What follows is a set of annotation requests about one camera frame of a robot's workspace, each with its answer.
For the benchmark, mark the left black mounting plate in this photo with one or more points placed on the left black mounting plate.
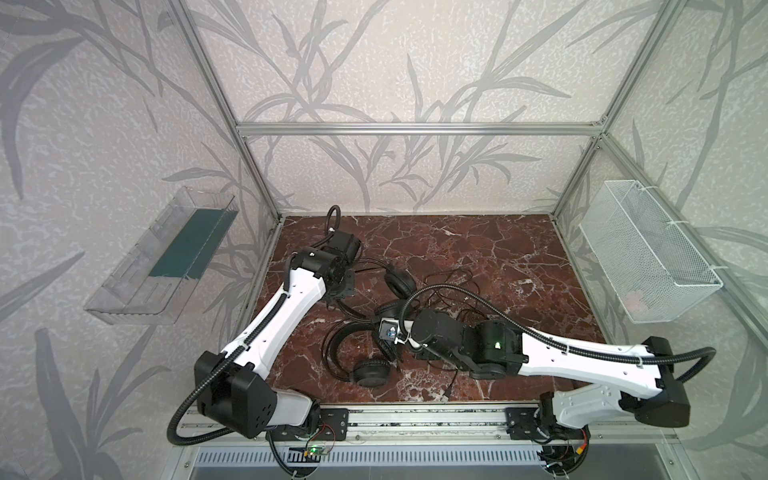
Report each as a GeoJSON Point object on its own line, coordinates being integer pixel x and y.
{"type": "Point", "coordinates": [325, 423]}

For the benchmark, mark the clear plastic wall bin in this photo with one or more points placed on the clear plastic wall bin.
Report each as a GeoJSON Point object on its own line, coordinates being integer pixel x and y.
{"type": "Point", "coordinates": [155, 280]}

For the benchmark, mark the black mounting plate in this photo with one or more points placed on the black mounting plate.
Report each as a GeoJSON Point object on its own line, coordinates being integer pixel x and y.
{"type": "Point", "coordinates": [325, 423]}
{"type": "Point", "coordinates": [539, 425]}

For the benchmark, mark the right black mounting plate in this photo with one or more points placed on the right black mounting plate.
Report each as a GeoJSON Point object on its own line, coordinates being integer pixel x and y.
{"type": "Point", "coordinates": [539, 425]}

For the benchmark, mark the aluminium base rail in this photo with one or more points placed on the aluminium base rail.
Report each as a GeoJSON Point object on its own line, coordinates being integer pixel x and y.
{"type": "Point", "coordinates": [479, 423]}

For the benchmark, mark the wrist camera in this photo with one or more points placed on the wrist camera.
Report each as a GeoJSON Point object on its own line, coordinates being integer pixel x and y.
{"type": "Point", "coordinates": [388, 330]}
{"type": "Point", "coordinates": [345, 245]}

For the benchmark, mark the aluminium frame crossbar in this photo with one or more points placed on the aluminium frame crossbar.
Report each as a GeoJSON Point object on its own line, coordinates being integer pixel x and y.
{"type": "Point", "coordinates": [254, 129]}

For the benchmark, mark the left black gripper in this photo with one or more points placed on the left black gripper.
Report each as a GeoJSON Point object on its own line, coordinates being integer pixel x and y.
{"type": "Point", "coordinates": [347, 283]}

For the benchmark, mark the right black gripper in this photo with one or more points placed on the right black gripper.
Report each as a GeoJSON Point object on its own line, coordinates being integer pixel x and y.
{"type": "Point", "coordinates": [402, 339]}

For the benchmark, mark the white wire mesh basket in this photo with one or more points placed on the white wire mesh basket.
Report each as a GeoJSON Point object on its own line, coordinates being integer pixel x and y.
{"type": "Point", "coordinates": [654, 268]}

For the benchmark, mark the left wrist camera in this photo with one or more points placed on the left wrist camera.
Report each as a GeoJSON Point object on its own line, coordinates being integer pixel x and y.
{"type": "Point", "coordinates": [345, 245]}

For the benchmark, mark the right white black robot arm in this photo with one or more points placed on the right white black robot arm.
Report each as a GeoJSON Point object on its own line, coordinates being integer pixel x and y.
{"type": "Point", "coordinates": [617, 379]}

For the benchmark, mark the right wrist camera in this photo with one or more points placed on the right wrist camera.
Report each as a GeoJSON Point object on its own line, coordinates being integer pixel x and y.
{"type": "Point", "coordinates": [388, 330]}

